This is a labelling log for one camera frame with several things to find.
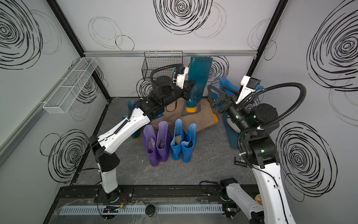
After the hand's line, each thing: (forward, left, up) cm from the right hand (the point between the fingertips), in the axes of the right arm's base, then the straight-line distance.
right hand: (216, 88), depth 49 cm
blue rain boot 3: (+39, -15, -29) cm, 51 cm away
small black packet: (-7, -23, -53) cm, 59 cm away
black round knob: (-33, +26, -42) cm, 60 cm away
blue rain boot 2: (-10, +10, -28) cm, 31 cm away
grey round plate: (+19, -24, -53) cm, 61 cm away
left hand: (+14, +6, -8) cm, 17 cm away
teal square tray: (+13, -24, -56) cm, 62 cm away
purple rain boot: (-2, +30, -36) cm, 47 cm away
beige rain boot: (+21, -2, -48) cm, 52 cm away
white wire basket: (+14, +77, -19) cm, 80 cm away
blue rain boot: (-6, +15, -32) cm, 36 cm away
